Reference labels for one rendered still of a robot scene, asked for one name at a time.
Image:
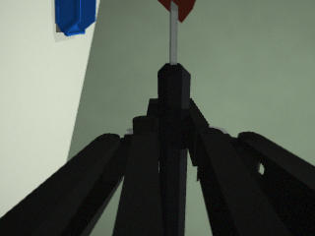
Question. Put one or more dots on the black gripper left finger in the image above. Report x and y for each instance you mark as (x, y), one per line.
(71, 201)

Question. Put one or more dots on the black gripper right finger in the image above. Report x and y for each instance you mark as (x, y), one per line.
(270, 204)

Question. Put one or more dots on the red frying pan with black handle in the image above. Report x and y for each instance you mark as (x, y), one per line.
(173, 98)

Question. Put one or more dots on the blue plastic stacking bin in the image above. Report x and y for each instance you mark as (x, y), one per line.
(67, 14)

